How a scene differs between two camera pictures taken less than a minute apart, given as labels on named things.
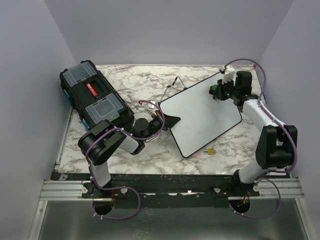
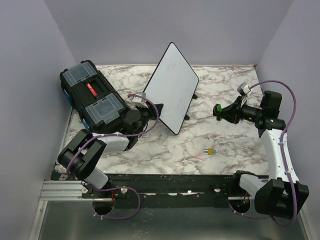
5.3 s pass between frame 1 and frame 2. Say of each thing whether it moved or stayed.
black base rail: stayed
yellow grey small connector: stayed
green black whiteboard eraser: moved
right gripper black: moved
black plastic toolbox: stayed
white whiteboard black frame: moved
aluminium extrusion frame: stayed
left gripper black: moved
